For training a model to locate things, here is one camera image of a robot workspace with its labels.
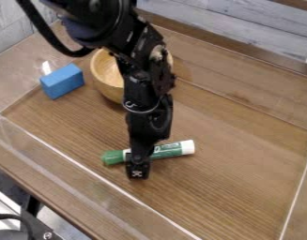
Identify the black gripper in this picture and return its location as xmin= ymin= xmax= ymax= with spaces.
xmin=123 ymin=94 xmax=173 ymax=179

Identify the green Expo marker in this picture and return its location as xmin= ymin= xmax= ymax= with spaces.
xmin=100 ymin=140 xmax=195 ymax=165

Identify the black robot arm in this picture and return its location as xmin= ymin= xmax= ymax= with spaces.
xmin=14 ymin=0 xmax=175 ymax=179

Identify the brown wooden bowl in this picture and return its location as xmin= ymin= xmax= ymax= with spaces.
xmin=89 ymin=47 xmax=173 ymax=105

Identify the blue rectangular block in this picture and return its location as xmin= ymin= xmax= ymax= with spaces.
xmin=40 ymin=64 xmax=84 ymax=99

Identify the clear acrylic front wall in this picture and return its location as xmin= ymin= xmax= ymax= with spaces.
xmin=0 ymin=114 xmax=200 ymax=240

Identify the clear acrylic wall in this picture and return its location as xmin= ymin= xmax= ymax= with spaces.
xmin=0 ymin=32 xmax=91 ymax=112
xmin=0 ymin=114 xmax=200 ymax=240

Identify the black metal table frame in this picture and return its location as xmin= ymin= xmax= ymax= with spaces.
xmin=0 ymin=171 xmax=64 ymax=240

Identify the black cable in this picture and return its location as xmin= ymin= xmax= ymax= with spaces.
xmin=0 ymin=213 xmax=34 ymax=240

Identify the clear acrylic left wall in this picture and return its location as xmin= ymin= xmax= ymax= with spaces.
xmin=0 ymin=32 xmax=91 ymax=112

